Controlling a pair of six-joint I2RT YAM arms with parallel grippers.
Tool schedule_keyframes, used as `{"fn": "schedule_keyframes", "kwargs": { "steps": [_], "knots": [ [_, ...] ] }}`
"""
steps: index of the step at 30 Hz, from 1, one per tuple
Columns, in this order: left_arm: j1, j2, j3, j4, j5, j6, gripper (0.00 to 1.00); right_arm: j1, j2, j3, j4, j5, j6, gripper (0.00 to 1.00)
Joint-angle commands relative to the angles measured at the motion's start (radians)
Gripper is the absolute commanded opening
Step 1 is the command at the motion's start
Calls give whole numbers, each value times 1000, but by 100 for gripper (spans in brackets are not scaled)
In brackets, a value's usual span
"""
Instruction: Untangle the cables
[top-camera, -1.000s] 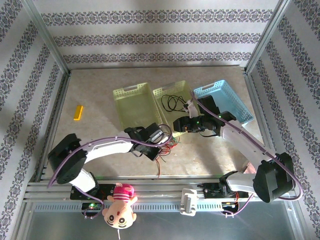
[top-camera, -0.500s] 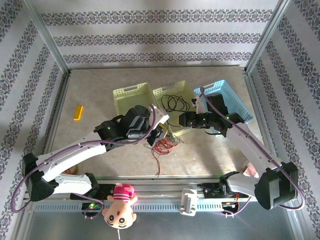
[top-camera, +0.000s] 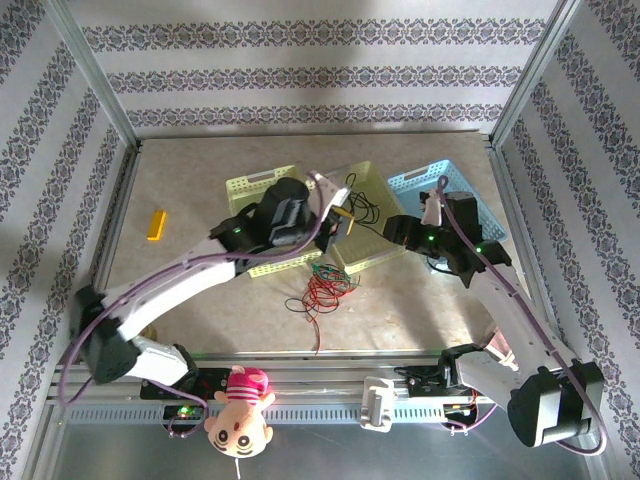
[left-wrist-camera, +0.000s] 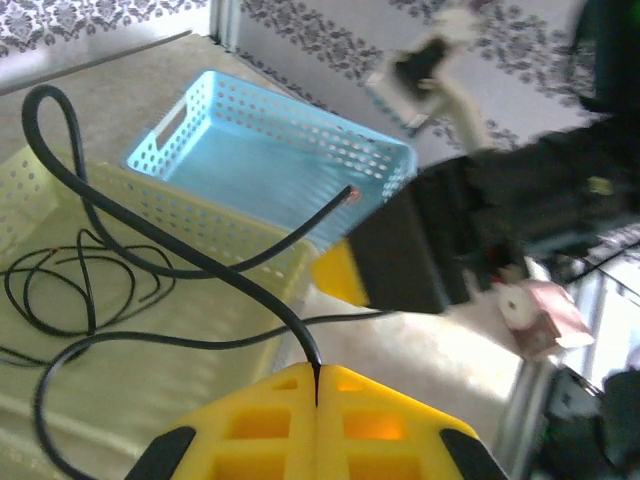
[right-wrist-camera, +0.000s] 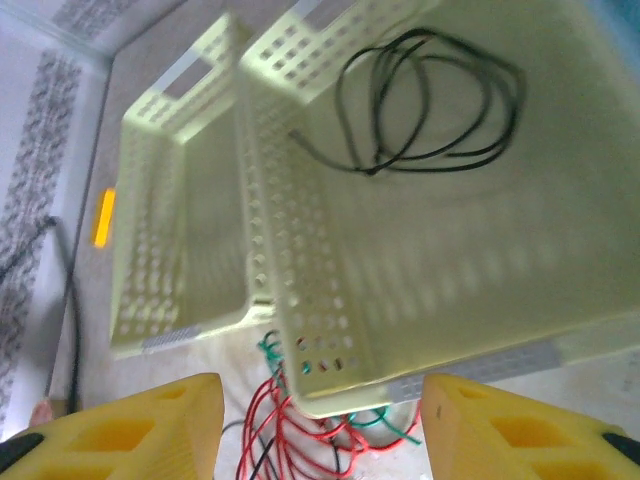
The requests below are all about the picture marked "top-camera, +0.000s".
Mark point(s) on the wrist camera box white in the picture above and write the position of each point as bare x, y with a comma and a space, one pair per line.
327, 192
431, 210

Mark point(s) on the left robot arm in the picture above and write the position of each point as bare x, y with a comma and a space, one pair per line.
165, 295

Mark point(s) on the pale yellow plastic basket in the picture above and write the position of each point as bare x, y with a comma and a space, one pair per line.
372, 250
240, 187

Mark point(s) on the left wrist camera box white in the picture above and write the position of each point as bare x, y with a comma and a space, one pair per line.
327, 192

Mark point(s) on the small electronics board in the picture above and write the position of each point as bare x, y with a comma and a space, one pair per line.
185, 412
457, 409

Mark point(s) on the tin can with red label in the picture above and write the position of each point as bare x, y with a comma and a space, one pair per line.
150, 332

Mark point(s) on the plush doll with pink hat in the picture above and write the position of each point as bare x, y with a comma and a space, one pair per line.
239, 425

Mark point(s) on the yellow rectangular block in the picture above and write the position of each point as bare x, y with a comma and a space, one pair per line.
156, 226

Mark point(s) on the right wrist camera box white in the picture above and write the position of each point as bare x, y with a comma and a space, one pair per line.
431, 210

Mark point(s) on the aluminium frame rail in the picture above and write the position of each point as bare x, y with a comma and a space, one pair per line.
320, 375

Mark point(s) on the light blue plastic basket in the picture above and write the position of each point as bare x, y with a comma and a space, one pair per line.
415, 182

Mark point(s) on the black base plate right arm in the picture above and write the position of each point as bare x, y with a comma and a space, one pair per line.
425, 382

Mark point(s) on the white plastic mount bracket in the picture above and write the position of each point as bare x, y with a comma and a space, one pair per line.
378, 405

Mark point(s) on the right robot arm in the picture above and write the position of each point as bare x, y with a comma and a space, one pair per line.
505, 310

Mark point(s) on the aluminium frame post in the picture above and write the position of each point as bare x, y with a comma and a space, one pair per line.
535, 70
95, 75

